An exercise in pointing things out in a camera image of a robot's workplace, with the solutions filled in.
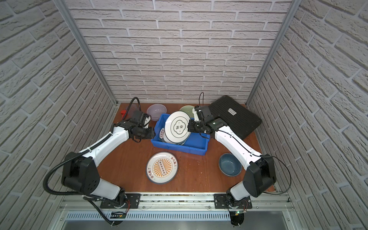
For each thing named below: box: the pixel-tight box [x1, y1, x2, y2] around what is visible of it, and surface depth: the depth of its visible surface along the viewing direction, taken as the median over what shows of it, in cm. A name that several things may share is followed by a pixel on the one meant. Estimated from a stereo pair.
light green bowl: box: [179, 104, 196, 118], surface depth 112 cm
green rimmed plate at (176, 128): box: [163, 110, 191, 146], surface depth 86 cm
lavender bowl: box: [146, 103, 168, 122], surface depth 111 cm
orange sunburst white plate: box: [145, 151, 179, 185], surface depth 86 cm
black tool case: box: [208, 95, 263, 140], surface depth 106 cm
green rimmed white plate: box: [159, 127, 165, 143], surface depth 99 cm
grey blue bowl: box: [218, 152, 243, 177], surface depth 86 cm
